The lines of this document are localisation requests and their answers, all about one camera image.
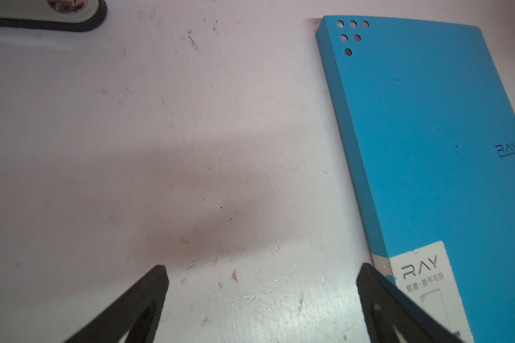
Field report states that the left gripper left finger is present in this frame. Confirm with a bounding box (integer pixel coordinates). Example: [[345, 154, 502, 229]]
[[67, 265, 169, 342]]

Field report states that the blue folder black inside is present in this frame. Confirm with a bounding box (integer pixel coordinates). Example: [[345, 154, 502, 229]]
[[316, 16, 515, 342]]

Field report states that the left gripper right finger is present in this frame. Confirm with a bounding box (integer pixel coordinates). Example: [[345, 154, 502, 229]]
[[356, 263, 461, 342]]

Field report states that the grey black stapler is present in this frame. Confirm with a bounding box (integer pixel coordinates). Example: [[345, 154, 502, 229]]
[[0, 0, 107, 32]]

